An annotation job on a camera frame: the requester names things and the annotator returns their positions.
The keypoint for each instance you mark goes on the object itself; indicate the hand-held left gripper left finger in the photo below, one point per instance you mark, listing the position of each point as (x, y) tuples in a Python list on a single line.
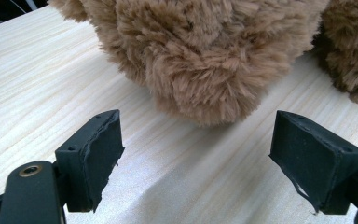
[(96, 161)]

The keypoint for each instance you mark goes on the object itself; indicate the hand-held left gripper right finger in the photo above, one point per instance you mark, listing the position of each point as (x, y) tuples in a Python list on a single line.
[(310, 161)]

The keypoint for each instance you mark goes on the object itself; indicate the brown teddy bear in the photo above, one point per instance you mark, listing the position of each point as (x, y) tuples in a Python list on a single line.
[(205, 56)]

